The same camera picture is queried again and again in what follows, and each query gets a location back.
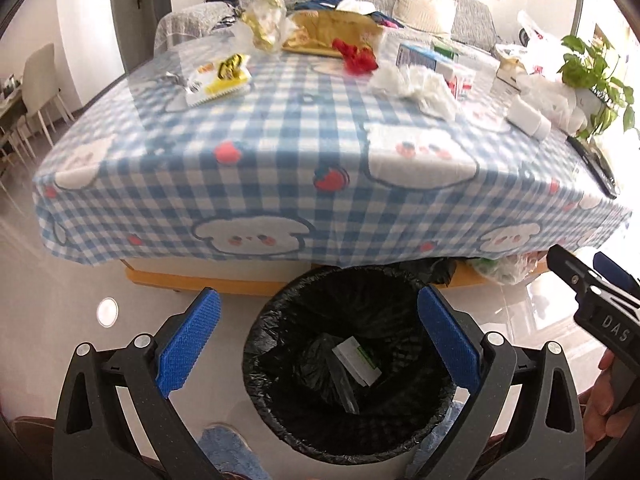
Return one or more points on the blue fluffy rug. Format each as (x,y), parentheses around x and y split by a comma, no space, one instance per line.
(225,447)

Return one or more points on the clear plastic wrapper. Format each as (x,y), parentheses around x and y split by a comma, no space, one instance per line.
(342,390)

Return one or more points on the yellow snack packet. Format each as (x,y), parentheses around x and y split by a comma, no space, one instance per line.
(225,77)

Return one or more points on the black remote control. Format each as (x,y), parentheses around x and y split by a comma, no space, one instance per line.
(597,167)

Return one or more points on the dark blue clothes pile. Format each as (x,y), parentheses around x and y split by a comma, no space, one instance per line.
(325,0)

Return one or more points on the grey door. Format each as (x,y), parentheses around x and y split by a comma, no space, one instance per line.
(127,15)

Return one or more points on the cream pillow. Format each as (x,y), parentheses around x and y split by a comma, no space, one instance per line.
(425,7)

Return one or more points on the blue checked tablecloth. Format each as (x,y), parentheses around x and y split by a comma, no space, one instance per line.
(275,125)

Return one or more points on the wooden table base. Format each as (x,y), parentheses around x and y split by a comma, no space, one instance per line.
(200,276)

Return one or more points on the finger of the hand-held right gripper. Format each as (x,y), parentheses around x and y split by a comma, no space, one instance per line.
(567,267)
(612,267)

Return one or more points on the green and white plastic bag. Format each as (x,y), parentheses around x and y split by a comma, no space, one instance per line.
(502,267)

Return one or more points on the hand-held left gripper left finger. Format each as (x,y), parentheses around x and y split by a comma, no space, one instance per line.
(190,340)

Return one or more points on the trash bin with black liner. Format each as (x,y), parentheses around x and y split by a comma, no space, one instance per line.
(290,310)

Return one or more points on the red mesh net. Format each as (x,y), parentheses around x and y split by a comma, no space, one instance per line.
(357,57)

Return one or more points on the black plastic bag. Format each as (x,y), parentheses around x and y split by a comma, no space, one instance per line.
(430,270)

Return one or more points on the white garment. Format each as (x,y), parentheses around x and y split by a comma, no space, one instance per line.
(357,6)

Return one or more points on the clear bag with gold trim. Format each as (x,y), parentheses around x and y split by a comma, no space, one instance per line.
(262,22)

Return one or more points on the green and white box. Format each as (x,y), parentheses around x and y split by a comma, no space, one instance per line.
(447,51)

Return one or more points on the white bag with red print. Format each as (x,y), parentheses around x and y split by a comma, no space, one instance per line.
(542,42)

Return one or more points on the potted green plant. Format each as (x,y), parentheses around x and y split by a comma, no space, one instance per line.
(587,67)

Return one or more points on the white and gold box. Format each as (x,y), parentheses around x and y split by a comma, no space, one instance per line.
(507,77)

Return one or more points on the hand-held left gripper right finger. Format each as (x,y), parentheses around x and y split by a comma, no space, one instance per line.
(445,335)

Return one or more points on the blue and white carton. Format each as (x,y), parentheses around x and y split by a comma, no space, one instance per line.
(417,57)

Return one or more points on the red and white carton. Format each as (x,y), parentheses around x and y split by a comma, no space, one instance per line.
(462,80)

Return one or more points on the gold tissue packaging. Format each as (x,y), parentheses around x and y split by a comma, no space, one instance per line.
(325,32)

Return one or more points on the white dining chair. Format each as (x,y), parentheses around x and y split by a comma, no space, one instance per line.
(42,80)

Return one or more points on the white paper packet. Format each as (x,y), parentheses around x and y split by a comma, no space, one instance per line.
(357,360)

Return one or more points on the person's right hand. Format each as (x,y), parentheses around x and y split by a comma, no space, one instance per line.
(602,405)

